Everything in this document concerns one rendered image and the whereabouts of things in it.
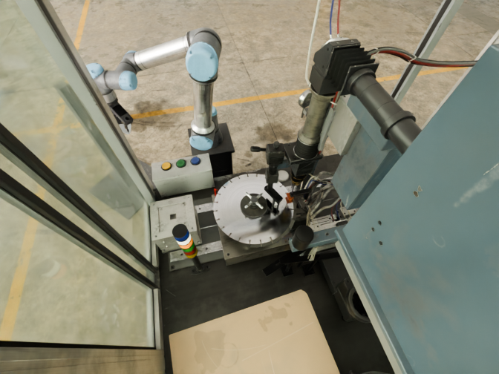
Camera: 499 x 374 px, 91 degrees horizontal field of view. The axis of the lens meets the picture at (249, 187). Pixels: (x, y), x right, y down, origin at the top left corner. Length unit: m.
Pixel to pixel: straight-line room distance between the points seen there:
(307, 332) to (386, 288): 0.61
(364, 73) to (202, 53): 0.62
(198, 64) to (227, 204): 0.54
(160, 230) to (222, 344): 0.49
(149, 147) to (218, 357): 2.06
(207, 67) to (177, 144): 1.68
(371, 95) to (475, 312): 0.34
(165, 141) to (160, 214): 1.64
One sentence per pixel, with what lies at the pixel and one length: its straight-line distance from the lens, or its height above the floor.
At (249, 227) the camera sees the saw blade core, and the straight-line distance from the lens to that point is 0.98.
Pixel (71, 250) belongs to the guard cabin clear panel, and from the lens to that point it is 0.65.
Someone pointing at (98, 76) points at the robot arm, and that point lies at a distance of 1.27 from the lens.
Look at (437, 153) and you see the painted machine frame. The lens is 0.38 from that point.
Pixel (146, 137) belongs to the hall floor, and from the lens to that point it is 2.78.
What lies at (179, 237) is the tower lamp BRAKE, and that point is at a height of 1.16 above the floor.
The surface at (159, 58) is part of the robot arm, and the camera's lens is 1.25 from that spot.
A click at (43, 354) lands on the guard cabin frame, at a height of 1.40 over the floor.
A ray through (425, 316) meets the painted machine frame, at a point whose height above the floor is 1.42.
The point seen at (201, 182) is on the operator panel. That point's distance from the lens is 1.28.
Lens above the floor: 1.84
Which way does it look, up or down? 56 degrees down
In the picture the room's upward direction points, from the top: 2 degrees clockwise
